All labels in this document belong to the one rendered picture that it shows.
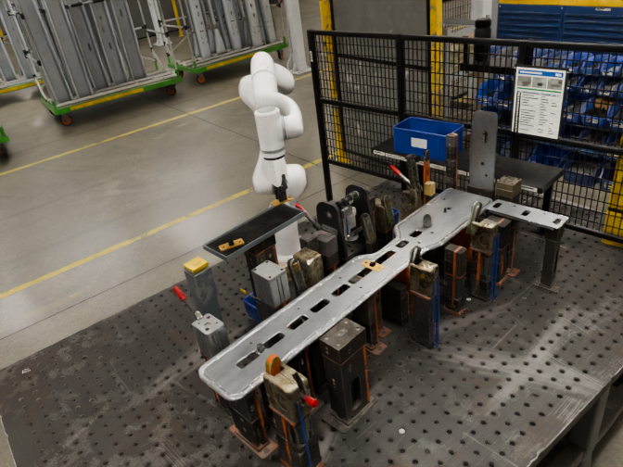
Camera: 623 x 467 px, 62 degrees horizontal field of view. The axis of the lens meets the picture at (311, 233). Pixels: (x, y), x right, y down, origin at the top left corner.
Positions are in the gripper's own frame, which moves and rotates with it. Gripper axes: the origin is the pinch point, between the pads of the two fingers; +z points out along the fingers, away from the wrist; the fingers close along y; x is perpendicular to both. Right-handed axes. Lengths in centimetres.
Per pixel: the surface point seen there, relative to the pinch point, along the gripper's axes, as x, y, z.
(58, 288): -95, -215, 125
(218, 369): -46, 42, 24
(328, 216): 13.8, 8.7, 10.7
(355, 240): 26.0, 6.1, 27.6
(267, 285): -20.8, 25.5, 16.2
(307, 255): -1.6, 18.3, 16.3
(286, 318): -20.0, 34.6, 24.1
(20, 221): -112, -360, 126
